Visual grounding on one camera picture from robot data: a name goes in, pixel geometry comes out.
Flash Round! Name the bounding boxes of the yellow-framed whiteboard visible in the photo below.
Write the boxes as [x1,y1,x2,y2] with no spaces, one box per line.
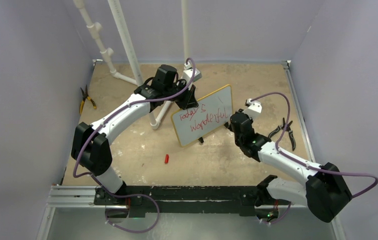
[171,84,233,147]

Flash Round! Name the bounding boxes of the yellow-handled pliers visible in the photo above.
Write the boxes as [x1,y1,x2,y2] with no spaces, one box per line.
[79,85,97,115]

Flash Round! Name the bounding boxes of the red marker cap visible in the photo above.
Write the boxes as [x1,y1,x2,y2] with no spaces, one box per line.
[164,154,169,164]

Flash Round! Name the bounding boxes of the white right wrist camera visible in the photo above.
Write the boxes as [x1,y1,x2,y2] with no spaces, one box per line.
[242,98,262,120]

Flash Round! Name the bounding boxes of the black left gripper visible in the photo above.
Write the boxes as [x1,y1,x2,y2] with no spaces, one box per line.
[164,79,198,111]

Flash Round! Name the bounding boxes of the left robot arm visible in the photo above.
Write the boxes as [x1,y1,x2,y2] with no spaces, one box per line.
[70,63,202,205]

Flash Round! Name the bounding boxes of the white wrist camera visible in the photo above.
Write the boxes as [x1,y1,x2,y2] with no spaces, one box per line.
[180,68,202,83]
[242,98,262,120]

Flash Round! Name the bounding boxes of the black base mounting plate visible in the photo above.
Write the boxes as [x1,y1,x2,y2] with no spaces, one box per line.
[93,184,276,219]

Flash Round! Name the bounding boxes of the aluminium frame rail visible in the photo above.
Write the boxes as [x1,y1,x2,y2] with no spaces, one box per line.
[36,185,112,240]

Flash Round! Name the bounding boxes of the white PVC pipe frame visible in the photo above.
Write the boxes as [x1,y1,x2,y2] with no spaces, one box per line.
[73,0,190,130]

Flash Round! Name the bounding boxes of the black-handled pliers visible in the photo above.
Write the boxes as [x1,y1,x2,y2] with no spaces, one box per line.
[268,118,297,151]

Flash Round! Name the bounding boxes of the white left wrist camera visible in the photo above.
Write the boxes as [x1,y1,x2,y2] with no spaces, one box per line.
[180,68,202,83]

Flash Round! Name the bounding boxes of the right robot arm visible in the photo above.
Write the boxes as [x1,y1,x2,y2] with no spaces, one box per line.
[230,112,353,223]

